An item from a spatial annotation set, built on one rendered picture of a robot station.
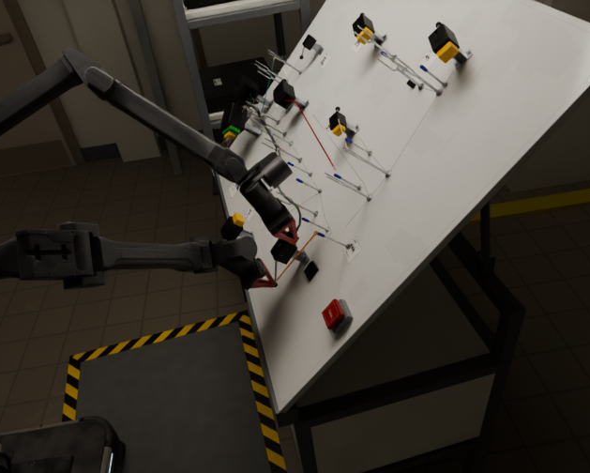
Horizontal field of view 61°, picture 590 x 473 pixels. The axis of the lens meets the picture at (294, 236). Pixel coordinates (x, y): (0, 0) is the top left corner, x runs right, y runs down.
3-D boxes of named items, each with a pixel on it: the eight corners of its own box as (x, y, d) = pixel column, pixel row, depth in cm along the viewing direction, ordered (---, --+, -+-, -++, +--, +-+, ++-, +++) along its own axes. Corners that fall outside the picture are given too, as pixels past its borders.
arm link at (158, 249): (47, 226, 85) (54, 291, 83) (73, 219, 82) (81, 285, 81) (192, 236, 124) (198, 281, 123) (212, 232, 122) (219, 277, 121)
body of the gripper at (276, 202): (280, 201, 129) (265, 181, 125) (294, 220, 121) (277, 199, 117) (261, 217, 129) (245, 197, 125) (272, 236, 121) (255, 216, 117)
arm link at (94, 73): (96, 98, 126) (78, 80, 115) (109, 78, 127) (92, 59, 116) (239, 189, 125) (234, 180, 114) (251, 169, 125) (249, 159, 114)
